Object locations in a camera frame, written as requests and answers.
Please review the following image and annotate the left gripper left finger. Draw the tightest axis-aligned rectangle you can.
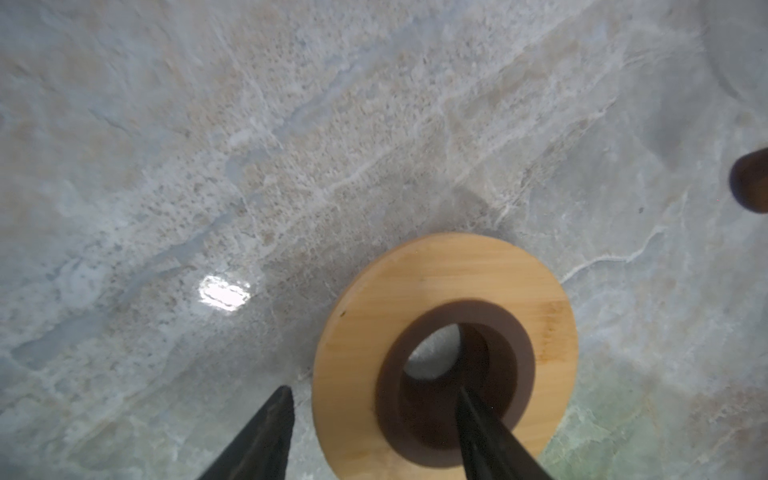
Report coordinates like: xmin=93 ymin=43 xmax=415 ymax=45
xmin=199 ymin=385 xmax=295 ymax=480

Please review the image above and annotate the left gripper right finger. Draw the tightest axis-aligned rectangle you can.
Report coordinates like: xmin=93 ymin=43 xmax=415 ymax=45
xmin=455 ymin=387 xmax=552 ymax=480

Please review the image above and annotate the wooden dripper ring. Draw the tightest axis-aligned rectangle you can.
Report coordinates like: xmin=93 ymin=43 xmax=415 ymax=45
xmin=311 ymin=232 xmax=580 ymax=480

